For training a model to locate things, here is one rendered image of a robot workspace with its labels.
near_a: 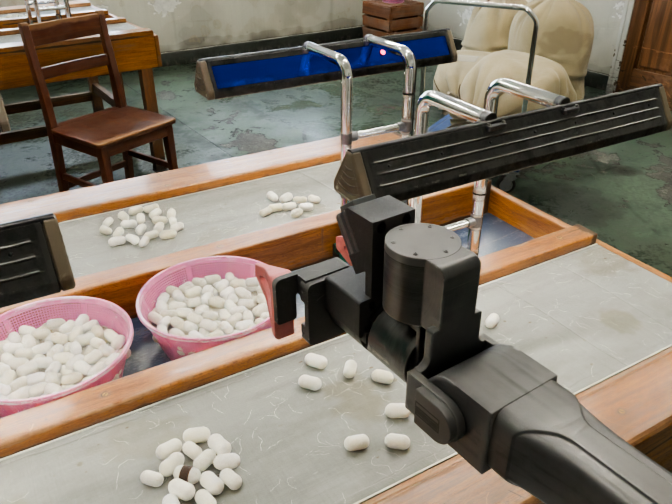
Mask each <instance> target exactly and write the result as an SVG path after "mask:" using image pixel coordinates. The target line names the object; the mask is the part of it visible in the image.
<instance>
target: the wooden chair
mask: <svg viewBox="0 0 672 504"><path fill-rule="evenodd" d="M18 28H19V31H20V35H21V39H22V42H23V46H24V49H25V53H26V56H27V60H28V63H29V66H30V70H31V73H32V76H33V80H34V83H35V87H36V90H37V93H38V97H39V101H40V105H41V109H42V113H43V117H44V121H45V125H46V129H47V133H48V138H49V143H50V148H51V153H52V158H53V162H54V167H55V172H56V177H57V182H58V187H59V192H64V191H69V188H71V187H74V186H76V185H79V186H81V187H89V186H98V185H95V184H93V183H90V182H87V181H89V180H92V179H95V178H97V177H100V176H101V177H102V181H103V184H104V183H109V182H114V178H113V171H115V170H118V169H121V168H123V167H124V170H125V178H126V179H129V178H134V168H133V158H132V157H135V158H138V159H141V160H144V161H147V162H151V163H154V164H157V165H160V166H163V167H166V168H169V170H174V169H178V164H177V156H176V149H175V142H174V134H173V127H172V124H174V123H176V119H175V118H173V117H170V116H166V115H162V114H158V113H155V112H151V111H147V110H144V109H140V108H136V107H132V106H126V102H125V97H124V93H123V88H122V83H121V78H120V74H119V70H118V66H117V63H116V59H115V55H114V51H113V47H112V43H111V39H110V35H109V31H108V27H107V23H106V19H105V15H104V11H103V10H96V11H95V14H88V15H82V16H75V17H69V18H63V19H57V20H51V21H45V22H40V23H34V24H29V25H28V23H27V22H23V23H18ZM97 34H100V38H101V42H102V47H103V51H104V54H100V55H95V56H90V57H85V58H80V59H76V60H71V61H67V62H62V63H58V64H54V65H50V66H46V67H42V68H41V66H40V63H39V59H38V56H37V53H36V49H35V47H36V46H41V45H45V44H50V43H55V42H60V41H65V40H70V39H75V38H80V37H86V36H92V35H97ZM104 65H107V67H108V71H109V75H110V80H111V85H112V90H113V96H114V101H115V106H116V107H115V106H114V107H110V108H107V109H104V110H100V111H97V112H94V113H90V114H87V115H83V116H80V117H77V118H73V119H70V120H67V121H63V122H60V123H57V121H56V117H55V114H54V110H53V106H52V102H51V98H50V95H49V91H48V88H47V85H46V82H45V80H46V79H49V78H53V77H57V76H60V75H64V74H68V73H72V72H77V71H81V70H85V69H90V68H94V67H99V66H104ZM161 138H163V142H164V148H165V153H166V157H167V161H166V160H163V159H159V158H156V157H153V156H150V155H147V154H144V153H140V152H137V151H134V150H132V149H133V148H136V147H139V146H142V145H144V144H147V143H150V142H153V141H155V140H158V139H161ZM62 146H65V147H68V148H71V149H74V150H77V151H79V152H82V153H85V154H88V155H91V156H94V157H97V159H98V163H99V168H100V169H99V170H97V171H94V172H91V173H89V174H86V175H83V176H81V177H78V178H77V177H74V176H72V175H69V174H67V173H66V167H65V162H64V156H63V150H62ZM120 153H122V155H123V161H121V162H118V163H115V164H113V165H111V160H110V157H111V156H114V155H117V154H120Z"/></svg>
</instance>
